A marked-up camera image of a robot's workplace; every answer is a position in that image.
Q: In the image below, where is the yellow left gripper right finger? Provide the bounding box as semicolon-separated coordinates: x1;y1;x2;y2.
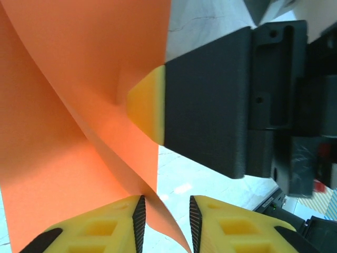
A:
189;194;314;253

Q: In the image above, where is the orange paper sheet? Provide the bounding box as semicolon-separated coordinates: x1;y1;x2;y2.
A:
0;0;192;253

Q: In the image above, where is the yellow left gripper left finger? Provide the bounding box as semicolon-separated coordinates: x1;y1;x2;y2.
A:
17;194;146;253

